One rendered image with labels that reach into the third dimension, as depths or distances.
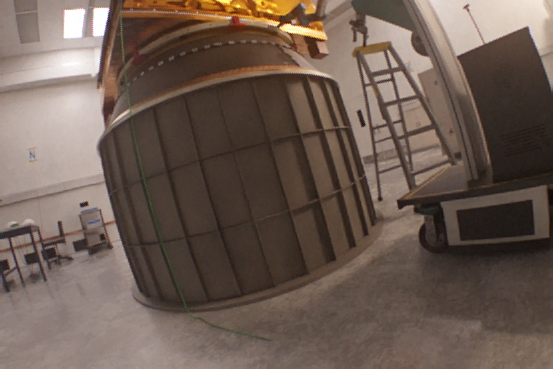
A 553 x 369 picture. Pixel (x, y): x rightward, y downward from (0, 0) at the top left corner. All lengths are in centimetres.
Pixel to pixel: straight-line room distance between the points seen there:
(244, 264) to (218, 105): 85
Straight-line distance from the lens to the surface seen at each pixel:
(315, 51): 272
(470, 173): 132
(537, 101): 114
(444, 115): 463
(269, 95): 152
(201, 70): 161
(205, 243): 146
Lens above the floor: 60
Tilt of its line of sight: 2 degrees up
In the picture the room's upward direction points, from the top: 16 degrees counter-clockwise
